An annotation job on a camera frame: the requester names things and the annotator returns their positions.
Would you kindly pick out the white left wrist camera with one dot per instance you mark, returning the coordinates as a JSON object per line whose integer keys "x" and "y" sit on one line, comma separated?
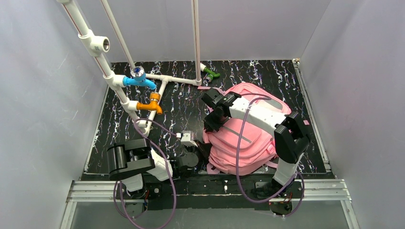
{"x": 187, "y": 138}

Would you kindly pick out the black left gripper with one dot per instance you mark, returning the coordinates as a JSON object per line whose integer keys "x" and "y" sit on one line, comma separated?
{"x": 200, "y": 149}

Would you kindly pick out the pink student backpack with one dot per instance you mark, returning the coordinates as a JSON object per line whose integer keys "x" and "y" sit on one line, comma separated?
{"x": 256, "y": 145}

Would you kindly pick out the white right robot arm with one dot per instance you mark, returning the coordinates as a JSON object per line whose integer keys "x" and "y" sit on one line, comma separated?
{"x": 288, "y": 132}

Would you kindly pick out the blue plastic tap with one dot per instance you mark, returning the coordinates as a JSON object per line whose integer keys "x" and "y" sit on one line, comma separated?
{"x": 138, "y": 78}

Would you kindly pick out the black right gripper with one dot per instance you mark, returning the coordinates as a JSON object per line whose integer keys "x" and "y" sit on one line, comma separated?
{"x": 214, "y": 121}

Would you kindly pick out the black front mounting rail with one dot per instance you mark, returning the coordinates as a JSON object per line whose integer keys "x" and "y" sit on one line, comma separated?
{"x": 204, "y": 192}

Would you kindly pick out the orange plastic tap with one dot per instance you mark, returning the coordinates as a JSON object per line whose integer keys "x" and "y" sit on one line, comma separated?
{"x": 153, "y": 104}

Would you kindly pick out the white PVC pipe frame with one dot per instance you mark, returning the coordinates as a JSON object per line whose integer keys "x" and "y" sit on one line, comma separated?
{"x": 120, "y": 35}

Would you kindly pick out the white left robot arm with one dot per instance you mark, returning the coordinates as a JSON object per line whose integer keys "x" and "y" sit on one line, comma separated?
{"x": 128, "y": 161}

